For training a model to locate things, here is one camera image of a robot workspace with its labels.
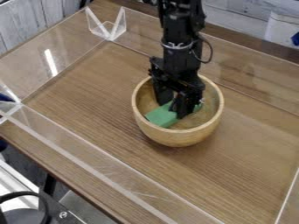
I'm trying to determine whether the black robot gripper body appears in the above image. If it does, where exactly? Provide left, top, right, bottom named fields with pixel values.
left=150, top=43, right=206, bottom=93

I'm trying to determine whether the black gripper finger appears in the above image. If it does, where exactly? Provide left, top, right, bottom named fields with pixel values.
left=170, top=91, right=202, bottom=119
left=153, top=75, right=174, bottom=105

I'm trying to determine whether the green rectangular block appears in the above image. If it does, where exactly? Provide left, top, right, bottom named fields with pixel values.
left=145, top=99, right=205, bottom=130

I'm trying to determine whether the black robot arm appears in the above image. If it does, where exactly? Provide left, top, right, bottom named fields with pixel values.
left=149, top=0, right=213, bottom=119

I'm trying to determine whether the light wooden bowl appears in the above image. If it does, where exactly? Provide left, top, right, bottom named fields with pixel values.
left=131, top=69, right=226, bottom=148

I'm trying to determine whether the white cylindrical container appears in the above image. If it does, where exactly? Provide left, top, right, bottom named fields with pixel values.
left=265, top=11, right=299, bottom=50

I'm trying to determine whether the black table leg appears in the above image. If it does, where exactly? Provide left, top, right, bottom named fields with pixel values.
left=43, top=174, right=58, bottom=196

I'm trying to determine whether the clear acrylic corner bracket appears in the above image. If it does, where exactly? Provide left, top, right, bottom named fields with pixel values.
left=85, top=7, right=127, bottom=41

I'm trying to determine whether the clear acrylic tray wall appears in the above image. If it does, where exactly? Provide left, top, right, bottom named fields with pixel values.
left=0, top=101, right=225, bottom=224

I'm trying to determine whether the black cable loop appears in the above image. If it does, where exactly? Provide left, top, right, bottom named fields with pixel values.
left=0, top=191, right=53, bottom=224

